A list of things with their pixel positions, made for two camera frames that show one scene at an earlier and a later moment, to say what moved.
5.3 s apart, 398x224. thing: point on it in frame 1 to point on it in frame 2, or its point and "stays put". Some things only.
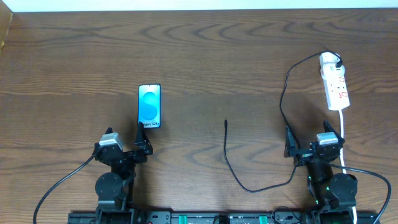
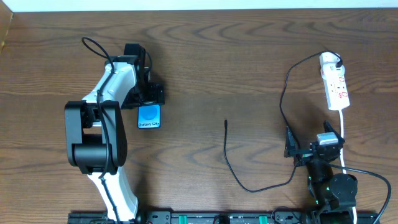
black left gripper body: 127,155 to 154,94
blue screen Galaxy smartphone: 149,105 stays put
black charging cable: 294,137 stays put
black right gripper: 308,154 stays put
